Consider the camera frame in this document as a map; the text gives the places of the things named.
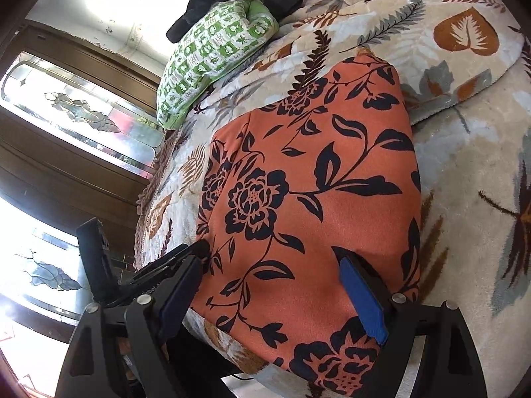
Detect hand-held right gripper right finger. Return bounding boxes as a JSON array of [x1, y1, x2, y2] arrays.
[[332, 247, 485, 398]]

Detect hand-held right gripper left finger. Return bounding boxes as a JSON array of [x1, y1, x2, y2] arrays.
[[56, 254, 204, 398]]

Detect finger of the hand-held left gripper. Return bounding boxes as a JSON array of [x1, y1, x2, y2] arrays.
[[189, 238, 212, 263]]

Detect orange floral garment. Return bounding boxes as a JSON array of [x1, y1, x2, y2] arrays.
[[183, 52, 424, 392]]

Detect decorated glass window pane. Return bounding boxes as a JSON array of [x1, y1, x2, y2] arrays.
[[0, 197, 109, 343], [0, 51, 163, 171]]

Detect leaf print fleece blanket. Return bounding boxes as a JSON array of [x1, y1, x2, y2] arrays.
[[133, 0, 531, 398]]

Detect green white patterned pillow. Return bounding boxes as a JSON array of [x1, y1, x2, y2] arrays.
[[156, 0, 279, 130]]

